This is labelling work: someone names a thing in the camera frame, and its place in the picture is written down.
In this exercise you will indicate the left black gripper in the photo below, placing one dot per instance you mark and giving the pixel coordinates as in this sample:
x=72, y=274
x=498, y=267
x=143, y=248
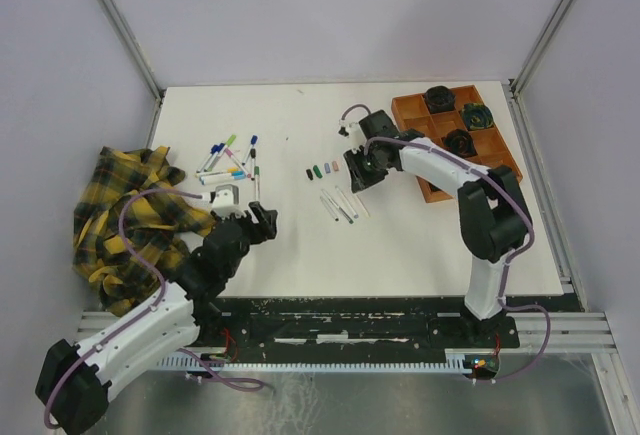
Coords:
x=266, y=218

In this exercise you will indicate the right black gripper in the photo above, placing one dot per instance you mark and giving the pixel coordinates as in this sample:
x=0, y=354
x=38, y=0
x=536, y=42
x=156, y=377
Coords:
x=359, y=179

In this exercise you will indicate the green pen cap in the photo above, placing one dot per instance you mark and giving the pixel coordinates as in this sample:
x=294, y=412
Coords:
x=317, y=171

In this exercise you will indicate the black marker pen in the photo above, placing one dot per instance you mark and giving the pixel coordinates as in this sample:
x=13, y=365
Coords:
x=330, y=209

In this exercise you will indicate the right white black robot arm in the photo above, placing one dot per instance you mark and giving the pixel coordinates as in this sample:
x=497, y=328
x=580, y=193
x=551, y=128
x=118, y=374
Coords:
x=495, y=222

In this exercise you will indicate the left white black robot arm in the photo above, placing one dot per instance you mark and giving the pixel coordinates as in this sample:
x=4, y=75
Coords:
x=78, y=381

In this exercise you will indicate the yellow capped highlighter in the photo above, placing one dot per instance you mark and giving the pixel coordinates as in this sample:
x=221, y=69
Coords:
x=233, y=170

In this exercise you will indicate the yellow plaid cloth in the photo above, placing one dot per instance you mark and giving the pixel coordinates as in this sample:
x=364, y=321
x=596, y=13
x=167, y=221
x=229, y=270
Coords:
x=153, y=226

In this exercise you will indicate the black orange rolled sock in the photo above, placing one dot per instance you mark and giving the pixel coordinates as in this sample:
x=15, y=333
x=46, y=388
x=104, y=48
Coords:
x=460, y=143

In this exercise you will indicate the black rolled sock top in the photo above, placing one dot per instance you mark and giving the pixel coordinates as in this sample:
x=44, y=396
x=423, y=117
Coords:
x=439, y=99

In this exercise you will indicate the orange compartment tray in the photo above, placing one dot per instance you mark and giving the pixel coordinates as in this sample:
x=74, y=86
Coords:
x=457, y=120

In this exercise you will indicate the green blue rolled sock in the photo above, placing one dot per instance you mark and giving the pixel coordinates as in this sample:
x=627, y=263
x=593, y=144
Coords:
x=477, y=116

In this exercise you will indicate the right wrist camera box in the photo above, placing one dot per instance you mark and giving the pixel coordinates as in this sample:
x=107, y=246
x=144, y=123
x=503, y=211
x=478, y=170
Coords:
x=347, y=128

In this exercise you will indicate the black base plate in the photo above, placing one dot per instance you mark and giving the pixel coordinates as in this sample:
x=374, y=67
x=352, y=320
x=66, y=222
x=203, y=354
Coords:
x=430, y=322

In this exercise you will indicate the left aluminium frame post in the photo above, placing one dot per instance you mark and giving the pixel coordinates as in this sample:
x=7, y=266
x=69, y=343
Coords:
x=131, y=46

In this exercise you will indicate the aluminium frame post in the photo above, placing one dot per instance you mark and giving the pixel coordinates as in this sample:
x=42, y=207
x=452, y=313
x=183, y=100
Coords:
x=131, y=46
x=546, y=36

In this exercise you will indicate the white cable duct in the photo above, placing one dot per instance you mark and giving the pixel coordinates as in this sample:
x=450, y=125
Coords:
x=325, y=358

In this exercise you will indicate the right aluminium frame post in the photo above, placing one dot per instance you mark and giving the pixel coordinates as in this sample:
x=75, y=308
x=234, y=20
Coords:
x=546, y=36

